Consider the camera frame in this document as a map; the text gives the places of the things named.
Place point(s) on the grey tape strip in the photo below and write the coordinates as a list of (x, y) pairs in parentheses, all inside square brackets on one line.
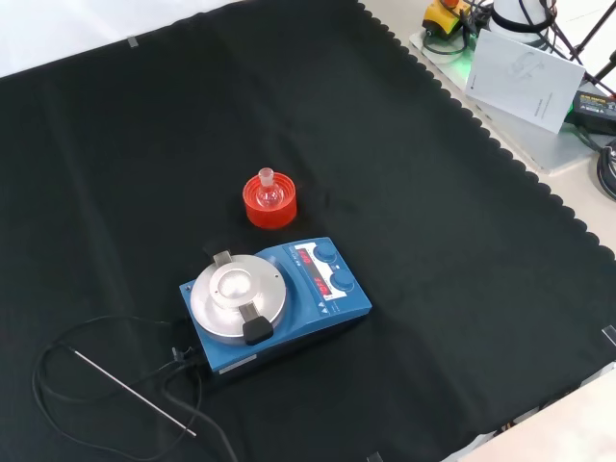
[(132, 42), (610, 336), (374, 457)]

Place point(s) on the yellow stop button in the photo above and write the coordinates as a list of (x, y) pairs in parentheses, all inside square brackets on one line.
[(440, 19)]

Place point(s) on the black bench cloth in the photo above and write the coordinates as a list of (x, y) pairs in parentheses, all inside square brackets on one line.
[(433, 240)]

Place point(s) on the pale board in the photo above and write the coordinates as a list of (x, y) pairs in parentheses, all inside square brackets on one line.
[(553, 428)]

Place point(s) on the black tripod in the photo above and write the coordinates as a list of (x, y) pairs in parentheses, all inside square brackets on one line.
[(592, 33)]

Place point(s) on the grey metal base plate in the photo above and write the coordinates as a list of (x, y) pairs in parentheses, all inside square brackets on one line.
[(544, 149)]

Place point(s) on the thin steel probe rod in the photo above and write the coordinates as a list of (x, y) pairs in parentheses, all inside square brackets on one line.
[(135, 393)]

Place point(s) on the white printed booklet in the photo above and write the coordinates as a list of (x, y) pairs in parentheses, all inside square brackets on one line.
[(524, 82)]

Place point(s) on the blue base heater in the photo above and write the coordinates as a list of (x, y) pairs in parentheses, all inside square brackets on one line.
[(289, 332)]

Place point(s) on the black power adapter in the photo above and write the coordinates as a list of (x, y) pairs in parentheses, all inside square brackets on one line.
[(597, 108)]

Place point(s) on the clear glass round-bottom flask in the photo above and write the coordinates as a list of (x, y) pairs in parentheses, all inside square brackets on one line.
[(269, 195)]

